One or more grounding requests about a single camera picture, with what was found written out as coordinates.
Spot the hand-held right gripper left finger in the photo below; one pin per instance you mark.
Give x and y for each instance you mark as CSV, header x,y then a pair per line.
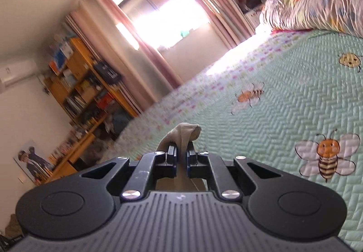
x,y
171,157

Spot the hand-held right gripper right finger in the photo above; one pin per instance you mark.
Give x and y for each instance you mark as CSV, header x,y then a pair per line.
x,y
190,158

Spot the beige smiley print pants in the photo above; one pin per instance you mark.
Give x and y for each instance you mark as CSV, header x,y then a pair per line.
x,y
184,131

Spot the wooden desk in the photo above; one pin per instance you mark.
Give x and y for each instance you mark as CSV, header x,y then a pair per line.
x,y
76,150

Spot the dark tote bag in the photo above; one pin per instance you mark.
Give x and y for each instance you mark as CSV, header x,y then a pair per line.
x,y
107,72

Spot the wooden bookshelf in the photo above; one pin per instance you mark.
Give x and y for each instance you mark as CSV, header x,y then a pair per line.
x,y
85,85

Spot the pink curtain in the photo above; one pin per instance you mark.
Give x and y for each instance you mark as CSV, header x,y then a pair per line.
x,y
209,0
133,51

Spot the green quilted bee bedspread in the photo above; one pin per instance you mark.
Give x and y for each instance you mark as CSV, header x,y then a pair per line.
x,y
283,93

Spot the window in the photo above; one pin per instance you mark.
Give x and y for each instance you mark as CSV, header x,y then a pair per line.
x,y
161,17

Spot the blue and white box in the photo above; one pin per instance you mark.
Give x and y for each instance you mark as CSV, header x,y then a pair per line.
x,y
62,55

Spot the white air conditioner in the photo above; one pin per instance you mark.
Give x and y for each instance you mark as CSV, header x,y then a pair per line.
x,y
17,72

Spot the floral duvet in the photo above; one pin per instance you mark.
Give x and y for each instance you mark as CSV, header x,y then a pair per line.
x,y
309,5

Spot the wall poster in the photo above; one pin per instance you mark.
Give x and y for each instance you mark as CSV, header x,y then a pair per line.
x,y
32,162

